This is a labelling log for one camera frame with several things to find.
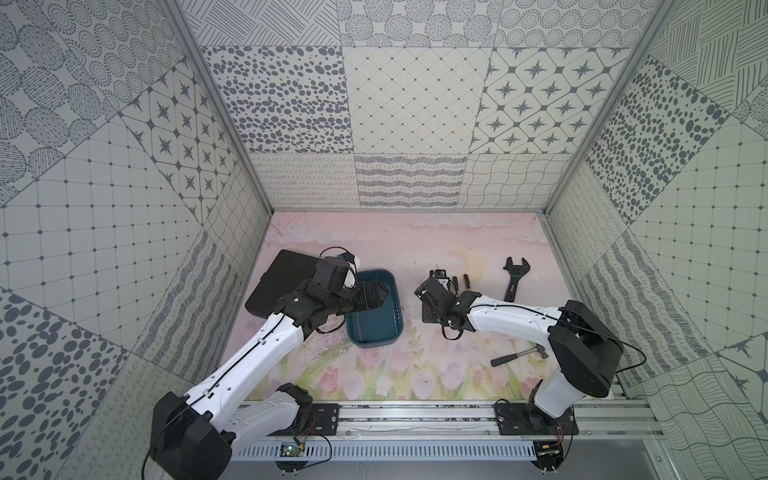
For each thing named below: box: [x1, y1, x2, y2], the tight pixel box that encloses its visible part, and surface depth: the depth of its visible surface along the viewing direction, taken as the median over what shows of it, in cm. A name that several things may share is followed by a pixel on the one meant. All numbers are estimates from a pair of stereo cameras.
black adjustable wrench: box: [503, 257, 531, 302], surface depth 103 cm
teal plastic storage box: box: [346, 269, 404, 349], surface depth 91 cm
